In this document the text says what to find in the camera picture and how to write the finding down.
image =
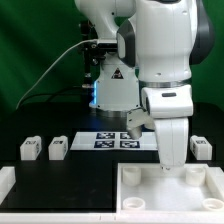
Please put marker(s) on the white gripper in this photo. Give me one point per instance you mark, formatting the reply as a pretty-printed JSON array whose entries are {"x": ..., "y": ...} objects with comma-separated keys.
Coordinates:
[{"x": 170, "y": 108}]

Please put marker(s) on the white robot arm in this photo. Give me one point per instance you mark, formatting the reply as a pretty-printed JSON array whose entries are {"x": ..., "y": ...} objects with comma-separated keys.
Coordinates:
[{"x": 145, "y": 49}]

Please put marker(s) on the white square tabletop part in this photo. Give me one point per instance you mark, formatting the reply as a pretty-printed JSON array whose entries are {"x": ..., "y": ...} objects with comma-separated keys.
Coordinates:
[{"x": 146, "y": 187}]

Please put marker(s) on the white fiducial marker sheet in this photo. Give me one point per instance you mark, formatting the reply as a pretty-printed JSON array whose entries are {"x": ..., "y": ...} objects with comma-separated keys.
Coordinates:
[{"x": 113, "y": 141}]

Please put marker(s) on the black camera on stand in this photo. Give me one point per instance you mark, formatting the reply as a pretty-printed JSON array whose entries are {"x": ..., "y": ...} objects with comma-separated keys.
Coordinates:
[{"x": 93, "y": 53}]

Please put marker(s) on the white L-shaped obstacle wall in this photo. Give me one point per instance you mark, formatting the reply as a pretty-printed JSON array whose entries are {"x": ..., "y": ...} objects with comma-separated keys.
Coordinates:
[{"x": 67, "y": 195}]

